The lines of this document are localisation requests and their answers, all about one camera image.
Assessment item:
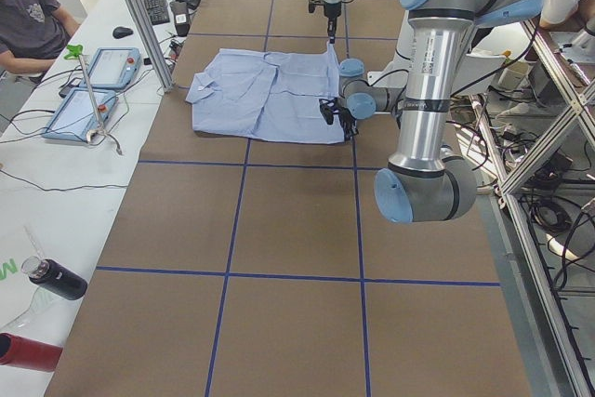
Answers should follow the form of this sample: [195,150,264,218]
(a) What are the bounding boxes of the seated person in grey shirt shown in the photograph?
[1,0,79,74]

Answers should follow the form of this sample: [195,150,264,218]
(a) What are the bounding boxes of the metal stand with green clip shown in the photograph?
[64,44,123,156]

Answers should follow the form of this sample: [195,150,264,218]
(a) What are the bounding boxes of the aluminium frame post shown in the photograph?
[125,0,174,93]

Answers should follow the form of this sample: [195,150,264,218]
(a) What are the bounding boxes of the upper blue teach pendant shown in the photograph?
[87,47,142,91]

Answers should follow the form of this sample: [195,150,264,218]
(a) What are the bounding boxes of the clear plastic bag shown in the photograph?
[1,226,45,327]

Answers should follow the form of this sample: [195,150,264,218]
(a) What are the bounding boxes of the black computer mouse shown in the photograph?
[112,26,134,39]

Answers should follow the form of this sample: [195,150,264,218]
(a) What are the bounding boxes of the blue striped button shirt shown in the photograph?
[186,43,345,144]

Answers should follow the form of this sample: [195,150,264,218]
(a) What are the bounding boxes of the lower blue teach pendant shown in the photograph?
[41,87,117,143]

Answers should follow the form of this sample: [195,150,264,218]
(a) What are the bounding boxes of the blue teach pendant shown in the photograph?
[41,87,117,143]
[87,47,142,91]

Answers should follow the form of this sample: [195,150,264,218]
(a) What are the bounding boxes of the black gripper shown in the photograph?
[308,0,342,44]
[319,98,359,139]

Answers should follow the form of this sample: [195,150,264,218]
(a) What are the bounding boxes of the black keyboard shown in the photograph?
[141,0,170,25]

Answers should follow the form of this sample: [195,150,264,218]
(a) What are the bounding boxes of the red water bottle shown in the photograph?
[1,333,62,372]

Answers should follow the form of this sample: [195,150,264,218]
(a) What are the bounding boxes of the black water bottle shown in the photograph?
[21,256,87,300]

